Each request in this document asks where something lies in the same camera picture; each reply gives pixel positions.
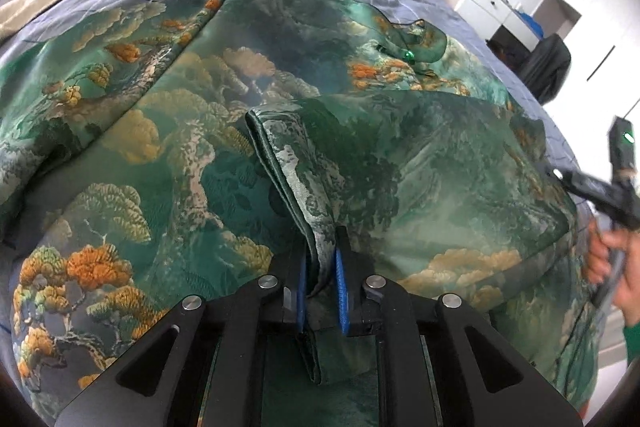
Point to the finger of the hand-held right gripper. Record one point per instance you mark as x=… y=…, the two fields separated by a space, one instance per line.
x=585 y=189

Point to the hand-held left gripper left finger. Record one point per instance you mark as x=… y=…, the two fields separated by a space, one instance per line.
x=300 y=292

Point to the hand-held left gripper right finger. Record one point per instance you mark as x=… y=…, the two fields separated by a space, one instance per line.
x=341 y=292

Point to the green patterned silk garment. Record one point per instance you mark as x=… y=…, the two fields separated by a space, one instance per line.
x=200 y=157

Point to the person's right forearm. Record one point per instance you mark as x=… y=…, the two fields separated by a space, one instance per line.
x=634 y=339

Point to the person's right hand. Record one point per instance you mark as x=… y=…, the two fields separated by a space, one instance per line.
x=631 y=277

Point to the black jacket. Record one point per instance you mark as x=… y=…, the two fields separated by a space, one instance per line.
x=550 y=67

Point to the blue cloth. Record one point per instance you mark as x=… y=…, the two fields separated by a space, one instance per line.
x=531 y=26

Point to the cream fleece garment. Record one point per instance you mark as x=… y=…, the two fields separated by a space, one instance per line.
x=25 y=9

